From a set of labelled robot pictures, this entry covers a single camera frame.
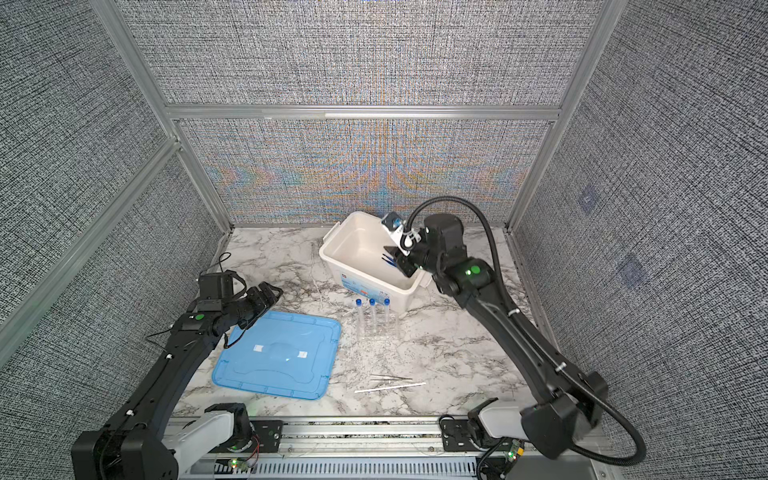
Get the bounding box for blue plastic tweezers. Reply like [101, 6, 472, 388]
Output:
[382, 254, 397, 267]

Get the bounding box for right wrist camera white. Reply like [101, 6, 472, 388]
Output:
[381, 212, 421, 255]

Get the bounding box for black corrugated cable conduit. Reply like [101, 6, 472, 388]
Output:
[403, 195, 647, 467]

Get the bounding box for thin metal tweezers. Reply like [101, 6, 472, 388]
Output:
[369, 374, 413, 382]

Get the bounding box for test tube blue cap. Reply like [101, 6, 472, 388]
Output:
[355, 298, 365, 339]
[382, 298, 391, 335]
[367, 298, 378, 336]

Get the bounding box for white plastic storage bin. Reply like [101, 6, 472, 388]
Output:
[319, 211, 432, 313]

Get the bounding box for aluminium front rail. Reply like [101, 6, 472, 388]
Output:
[176, 416, 621, 479]

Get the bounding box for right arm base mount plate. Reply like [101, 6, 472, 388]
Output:
[438, 415, 497, 452]

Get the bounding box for white plastic pipette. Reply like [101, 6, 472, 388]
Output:
[353, 382, 426, 394]

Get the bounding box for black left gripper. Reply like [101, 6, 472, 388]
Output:
[225, 280, 283, 328]

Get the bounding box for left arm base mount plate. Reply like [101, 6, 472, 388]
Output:
[220, 420, 285, 455]

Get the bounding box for clear test tube rack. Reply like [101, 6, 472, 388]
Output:
[359, 303, 402, 341]

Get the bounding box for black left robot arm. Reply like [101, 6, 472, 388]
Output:
[71, 270, 283, 479]

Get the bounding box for blue plastic bin lid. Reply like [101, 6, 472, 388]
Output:
[212, 310, 342, 400]

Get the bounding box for aluminium enclosure frame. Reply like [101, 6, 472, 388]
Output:
[0, 0, 628, 448]

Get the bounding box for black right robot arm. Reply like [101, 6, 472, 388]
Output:
[381, 212, 608, 459]

